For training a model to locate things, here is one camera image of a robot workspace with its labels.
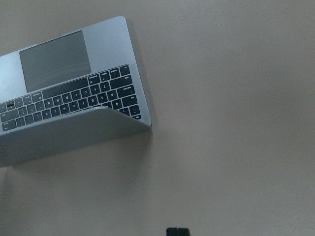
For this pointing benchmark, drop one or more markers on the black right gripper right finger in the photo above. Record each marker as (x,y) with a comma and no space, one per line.
(183,232)

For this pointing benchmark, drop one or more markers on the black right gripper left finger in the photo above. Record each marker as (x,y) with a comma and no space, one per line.
(172,232)

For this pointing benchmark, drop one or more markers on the grey laptop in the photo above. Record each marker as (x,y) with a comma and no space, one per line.
(73,91)

